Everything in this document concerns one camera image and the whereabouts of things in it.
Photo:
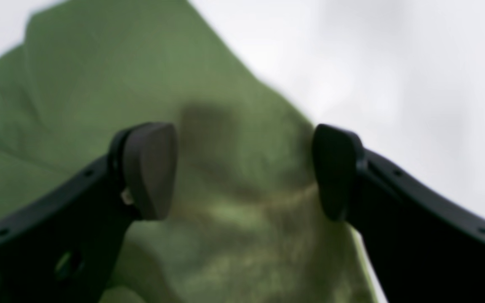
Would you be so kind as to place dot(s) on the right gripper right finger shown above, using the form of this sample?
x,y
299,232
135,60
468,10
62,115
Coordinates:
x,y
422,247

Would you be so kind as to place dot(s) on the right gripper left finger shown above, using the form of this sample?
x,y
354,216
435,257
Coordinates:
x,y
63,247

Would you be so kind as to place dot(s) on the olive green t-shirt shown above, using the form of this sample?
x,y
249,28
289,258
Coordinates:
x,y
246,224

